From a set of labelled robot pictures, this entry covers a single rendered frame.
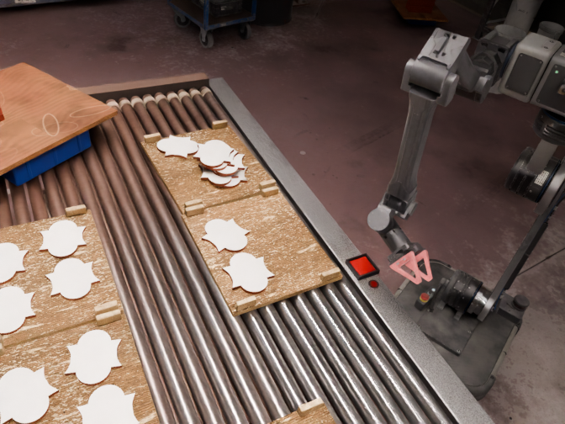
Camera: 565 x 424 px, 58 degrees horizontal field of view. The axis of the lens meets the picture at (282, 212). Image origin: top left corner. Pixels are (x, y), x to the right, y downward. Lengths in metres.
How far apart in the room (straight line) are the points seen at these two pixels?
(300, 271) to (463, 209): 2.12
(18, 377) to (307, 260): 0.80
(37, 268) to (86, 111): 0.64
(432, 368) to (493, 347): 1.06
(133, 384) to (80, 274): 0.36
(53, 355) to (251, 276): 0.54
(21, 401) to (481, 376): 1.73
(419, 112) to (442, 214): 2.22
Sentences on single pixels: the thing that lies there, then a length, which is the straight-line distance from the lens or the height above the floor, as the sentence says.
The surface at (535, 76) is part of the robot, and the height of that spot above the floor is 1.46.
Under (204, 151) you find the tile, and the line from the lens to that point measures 1.79.
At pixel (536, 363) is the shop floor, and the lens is 2.87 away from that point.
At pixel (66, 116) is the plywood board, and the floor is 1.04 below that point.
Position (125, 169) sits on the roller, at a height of 0.92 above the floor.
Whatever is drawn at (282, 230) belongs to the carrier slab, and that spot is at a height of 0.94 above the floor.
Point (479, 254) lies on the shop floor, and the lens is 3.22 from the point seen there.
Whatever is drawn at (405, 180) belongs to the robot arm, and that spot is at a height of 1.29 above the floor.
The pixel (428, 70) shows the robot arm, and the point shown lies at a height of 1.59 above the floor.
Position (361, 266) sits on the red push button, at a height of 0.93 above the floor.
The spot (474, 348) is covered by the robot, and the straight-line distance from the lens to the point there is 2.44.
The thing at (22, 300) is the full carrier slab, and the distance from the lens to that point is 1.48.
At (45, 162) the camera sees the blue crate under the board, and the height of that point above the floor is 0.96.
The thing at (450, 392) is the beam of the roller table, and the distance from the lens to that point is 1.43.
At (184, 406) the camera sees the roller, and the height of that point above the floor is 0.92.
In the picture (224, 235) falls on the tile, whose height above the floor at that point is 0.95.
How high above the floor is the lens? 2.06
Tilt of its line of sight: 42 degrees down
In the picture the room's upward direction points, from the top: 9 degrees clockwise
